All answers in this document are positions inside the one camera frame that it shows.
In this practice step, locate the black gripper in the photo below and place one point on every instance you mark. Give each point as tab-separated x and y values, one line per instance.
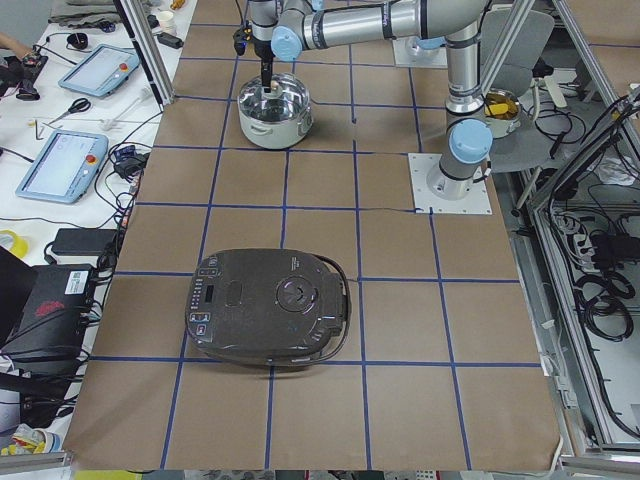
261	47

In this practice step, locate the glass pot lid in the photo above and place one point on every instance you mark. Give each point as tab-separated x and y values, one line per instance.
287	100

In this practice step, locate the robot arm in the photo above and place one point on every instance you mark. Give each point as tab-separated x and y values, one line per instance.
284	29

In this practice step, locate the white electric cooking pot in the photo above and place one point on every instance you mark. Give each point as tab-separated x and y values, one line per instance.
275	136

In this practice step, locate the black power adapter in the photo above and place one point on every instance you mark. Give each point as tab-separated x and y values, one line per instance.
167	39

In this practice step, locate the gold metal cylinder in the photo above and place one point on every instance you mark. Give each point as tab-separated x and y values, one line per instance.
177	4

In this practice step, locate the white paper cup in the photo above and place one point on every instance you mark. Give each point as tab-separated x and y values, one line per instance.
166	21

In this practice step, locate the upper blue teach pendant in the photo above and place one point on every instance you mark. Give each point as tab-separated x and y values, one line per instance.
102	72

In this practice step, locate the blue teach pendant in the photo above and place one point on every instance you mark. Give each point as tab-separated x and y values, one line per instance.
65	167
102	72

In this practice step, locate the black scissors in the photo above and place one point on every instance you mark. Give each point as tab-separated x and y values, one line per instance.
79	105

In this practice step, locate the lower blue teach pendant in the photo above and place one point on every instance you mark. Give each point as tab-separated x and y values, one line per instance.
65	167

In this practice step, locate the steel bowl with food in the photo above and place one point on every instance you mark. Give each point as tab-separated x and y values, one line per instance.
502	113

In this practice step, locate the black rice cooker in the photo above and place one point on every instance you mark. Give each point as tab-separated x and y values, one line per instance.
268	307

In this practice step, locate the black power brick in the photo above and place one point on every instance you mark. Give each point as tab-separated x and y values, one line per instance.
79	242

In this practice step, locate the yellow tape roll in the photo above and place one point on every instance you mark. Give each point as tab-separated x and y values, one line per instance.
14	243

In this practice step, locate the black computer box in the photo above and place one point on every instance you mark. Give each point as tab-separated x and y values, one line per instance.
43	325

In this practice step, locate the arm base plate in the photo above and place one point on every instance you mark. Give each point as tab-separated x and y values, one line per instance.
435	193
412	52

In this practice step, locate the aluminium frame post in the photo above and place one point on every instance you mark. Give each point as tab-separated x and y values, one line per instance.
135	22

